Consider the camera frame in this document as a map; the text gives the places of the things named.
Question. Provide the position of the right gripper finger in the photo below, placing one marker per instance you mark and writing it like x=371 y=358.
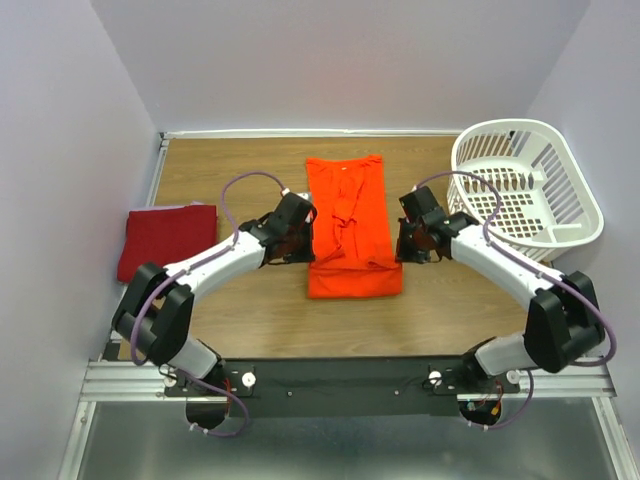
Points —
x=405 y=245
x=426 y=254

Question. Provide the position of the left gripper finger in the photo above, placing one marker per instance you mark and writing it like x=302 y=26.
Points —
x=305 y=237
x=297 y=255

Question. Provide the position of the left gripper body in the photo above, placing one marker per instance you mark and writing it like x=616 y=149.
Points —
x=294 y=240

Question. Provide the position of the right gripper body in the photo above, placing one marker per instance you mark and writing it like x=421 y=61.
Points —
x=419 y=243

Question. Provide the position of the orange t-shirt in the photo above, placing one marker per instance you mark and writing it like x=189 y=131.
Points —
x=352 y=242

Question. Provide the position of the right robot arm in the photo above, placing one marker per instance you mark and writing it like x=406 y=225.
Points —
x=562 y=322

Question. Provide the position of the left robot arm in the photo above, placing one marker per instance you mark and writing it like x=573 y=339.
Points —
x=158 y=303

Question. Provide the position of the white plastic laundry basket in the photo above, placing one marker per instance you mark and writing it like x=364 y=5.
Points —
x=547 y=205

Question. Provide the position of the folded dark red t-shirt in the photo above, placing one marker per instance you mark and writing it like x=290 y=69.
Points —
x=166 y=235

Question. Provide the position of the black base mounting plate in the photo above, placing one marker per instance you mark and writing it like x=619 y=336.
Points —
x=355 y=386

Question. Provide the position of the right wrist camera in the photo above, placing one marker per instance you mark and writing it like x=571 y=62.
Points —
x=410 y=205

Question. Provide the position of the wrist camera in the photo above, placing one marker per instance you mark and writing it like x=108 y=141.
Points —
x=304 y=195
x=410 y=205

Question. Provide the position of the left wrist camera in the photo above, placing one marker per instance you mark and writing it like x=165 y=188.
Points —
x=304 y=195

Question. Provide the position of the aluminium frame rail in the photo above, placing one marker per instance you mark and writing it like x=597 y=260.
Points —
x=122 y=381

